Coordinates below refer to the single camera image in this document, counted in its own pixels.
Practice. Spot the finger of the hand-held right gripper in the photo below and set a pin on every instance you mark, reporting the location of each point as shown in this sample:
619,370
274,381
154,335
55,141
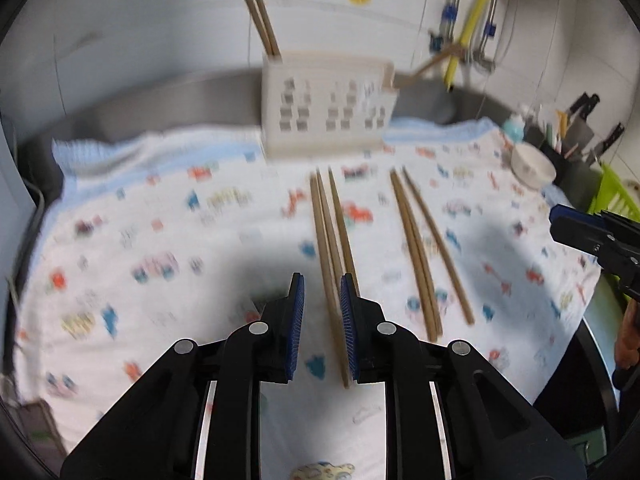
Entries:
580,240
575,216

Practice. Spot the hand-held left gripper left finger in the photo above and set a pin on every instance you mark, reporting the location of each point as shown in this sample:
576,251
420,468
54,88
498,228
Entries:
296,325

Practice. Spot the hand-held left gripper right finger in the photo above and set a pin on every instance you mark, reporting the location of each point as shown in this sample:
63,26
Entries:
348,325

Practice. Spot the green plastic rack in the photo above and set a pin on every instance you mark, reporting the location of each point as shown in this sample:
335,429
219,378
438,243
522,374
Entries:
617,192

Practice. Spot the teal capped bottle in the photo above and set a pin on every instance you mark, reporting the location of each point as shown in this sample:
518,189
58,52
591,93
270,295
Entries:
514,127

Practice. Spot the brown wooden chopstick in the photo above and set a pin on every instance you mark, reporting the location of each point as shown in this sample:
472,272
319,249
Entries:
425,69
415,260
327,225
344,230
440,255
256,22
327,280
266,19
425,260

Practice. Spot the metal faucet pipes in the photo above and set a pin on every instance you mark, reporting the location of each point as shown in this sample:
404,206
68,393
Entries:
482,25

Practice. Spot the person's right hand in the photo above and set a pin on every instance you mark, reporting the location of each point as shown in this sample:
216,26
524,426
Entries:
631,340

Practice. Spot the black knife holder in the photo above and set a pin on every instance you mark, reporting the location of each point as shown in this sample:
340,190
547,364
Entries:
575,150

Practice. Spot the white printed cloth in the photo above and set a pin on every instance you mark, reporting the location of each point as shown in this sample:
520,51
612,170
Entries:
175,240

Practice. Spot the white ceramic bowl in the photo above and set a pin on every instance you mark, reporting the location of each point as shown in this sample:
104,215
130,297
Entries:
532,165

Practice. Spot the white perforated utensil holder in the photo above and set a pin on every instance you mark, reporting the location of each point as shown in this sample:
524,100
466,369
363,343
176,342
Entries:
325,105

